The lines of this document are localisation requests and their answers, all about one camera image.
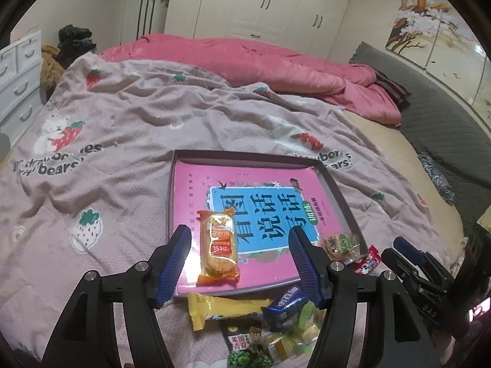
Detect blue snack packet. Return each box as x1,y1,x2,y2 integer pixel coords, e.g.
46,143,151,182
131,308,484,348
265,286,307,328

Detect yellow snack packet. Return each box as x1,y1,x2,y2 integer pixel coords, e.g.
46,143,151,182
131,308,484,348
187,292,273,331

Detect strawberry bear printed blanket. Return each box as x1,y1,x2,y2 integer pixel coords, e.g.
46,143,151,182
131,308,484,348
0,52,461,357

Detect brown plush toy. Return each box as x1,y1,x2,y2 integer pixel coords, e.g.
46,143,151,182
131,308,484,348
40,45,67,90

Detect hanging clothes and bags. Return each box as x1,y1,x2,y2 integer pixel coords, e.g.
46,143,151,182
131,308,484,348
126,0,172,43

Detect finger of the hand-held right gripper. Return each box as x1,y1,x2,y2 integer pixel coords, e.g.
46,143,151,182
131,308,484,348
381,248,436,297
393,237,458,290

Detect red cartoon snack packet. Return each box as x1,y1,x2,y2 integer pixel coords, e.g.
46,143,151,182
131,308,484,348
355,245,381,274

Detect black clothes pile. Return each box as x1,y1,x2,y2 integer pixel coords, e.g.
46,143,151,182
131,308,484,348
57,25,96,67

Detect beige bed sheet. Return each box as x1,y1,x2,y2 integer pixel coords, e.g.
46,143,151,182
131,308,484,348
341,111,466,248

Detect clear yellow biscuit packet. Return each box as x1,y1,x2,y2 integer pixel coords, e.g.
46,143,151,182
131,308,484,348
261,332,309,365

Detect pink quilt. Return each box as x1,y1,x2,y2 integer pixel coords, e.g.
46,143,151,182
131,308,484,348
100,33,403,127

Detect grey padded headboard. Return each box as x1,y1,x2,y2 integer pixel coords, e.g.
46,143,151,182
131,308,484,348
349,42,491,238

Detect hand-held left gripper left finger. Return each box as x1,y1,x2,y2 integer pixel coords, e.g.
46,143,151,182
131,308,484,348
38,224,192,368

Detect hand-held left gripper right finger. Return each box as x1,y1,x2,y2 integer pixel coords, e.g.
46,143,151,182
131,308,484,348
288,225,442,368

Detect orange snack packet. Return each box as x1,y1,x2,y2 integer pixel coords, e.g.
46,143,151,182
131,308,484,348
196,210,242,287

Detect clear green label snack packet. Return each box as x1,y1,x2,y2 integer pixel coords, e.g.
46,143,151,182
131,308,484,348
318,232,365,264

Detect pale green candy wrapper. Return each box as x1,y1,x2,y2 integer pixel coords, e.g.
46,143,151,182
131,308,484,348
295,303,327,349

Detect white drawer chest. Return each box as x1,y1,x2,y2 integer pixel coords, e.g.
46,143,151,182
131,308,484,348
0,30,44,146

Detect pink picture book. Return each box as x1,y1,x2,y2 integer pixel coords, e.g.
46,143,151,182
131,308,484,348
172,160,327,288

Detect dark patterned cloth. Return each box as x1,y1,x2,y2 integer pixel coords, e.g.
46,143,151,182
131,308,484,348
417,151,456,203

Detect tree blossom wall painting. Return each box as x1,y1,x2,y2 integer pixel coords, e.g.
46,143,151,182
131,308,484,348
385,0,491,108

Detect dark striped pillow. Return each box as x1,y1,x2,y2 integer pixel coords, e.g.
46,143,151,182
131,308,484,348
374,70,412,113

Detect white wardrobe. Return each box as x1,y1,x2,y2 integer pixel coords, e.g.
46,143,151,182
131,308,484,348
165,0,354,62

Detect shallow grey cardboard box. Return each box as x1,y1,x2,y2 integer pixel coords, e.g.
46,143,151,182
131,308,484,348
166,149,369,297

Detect black green pea packet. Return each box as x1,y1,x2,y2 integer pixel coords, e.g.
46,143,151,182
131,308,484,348
220,322,277,368

